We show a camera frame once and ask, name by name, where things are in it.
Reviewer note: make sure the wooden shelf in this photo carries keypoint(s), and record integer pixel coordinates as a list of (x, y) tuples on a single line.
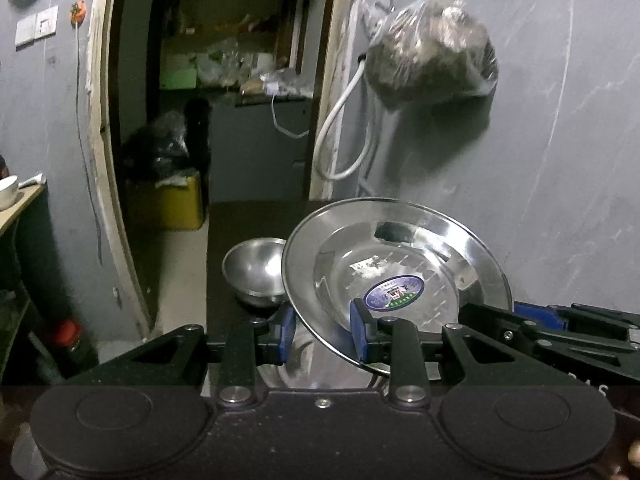
[(15, 210)]

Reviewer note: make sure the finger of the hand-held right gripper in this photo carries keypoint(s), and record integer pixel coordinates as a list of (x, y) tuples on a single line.
[(542, 316), (505, 325)]

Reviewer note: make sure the dark bottle with red cap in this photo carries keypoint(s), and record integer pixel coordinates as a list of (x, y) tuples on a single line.
[(72, 347)]

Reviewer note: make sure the clear plastic bag with contents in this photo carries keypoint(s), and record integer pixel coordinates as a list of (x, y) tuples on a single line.
[(432, 55)]

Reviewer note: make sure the white wall switch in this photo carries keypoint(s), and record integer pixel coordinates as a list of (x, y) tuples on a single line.
[(36, 26)]

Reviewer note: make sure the small white bowl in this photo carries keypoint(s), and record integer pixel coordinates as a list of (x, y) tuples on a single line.
[(7, 191)]

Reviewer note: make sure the orange wall hook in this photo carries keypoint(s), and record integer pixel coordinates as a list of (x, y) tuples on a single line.
[(78, 10)]

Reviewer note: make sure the yellow bin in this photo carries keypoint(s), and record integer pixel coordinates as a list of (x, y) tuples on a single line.
[(167, 205)]

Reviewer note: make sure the wooden door frame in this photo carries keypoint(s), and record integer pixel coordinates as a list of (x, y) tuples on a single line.
[(107, 160)]

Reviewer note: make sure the stainless steel plate with sticker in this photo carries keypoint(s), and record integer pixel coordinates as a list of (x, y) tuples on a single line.
[(395, 270)]

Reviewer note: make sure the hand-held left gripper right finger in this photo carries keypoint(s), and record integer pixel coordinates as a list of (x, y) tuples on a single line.
[(360, 332)]

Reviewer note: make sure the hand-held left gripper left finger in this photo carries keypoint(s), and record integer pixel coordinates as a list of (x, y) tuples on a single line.
[(283, 335)]

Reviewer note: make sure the stainless steel bowl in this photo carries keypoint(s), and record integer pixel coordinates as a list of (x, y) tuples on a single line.
[(255, 270)]

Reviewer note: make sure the black garbage bag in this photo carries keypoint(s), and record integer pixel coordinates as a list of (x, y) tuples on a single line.
[(160, 147)]

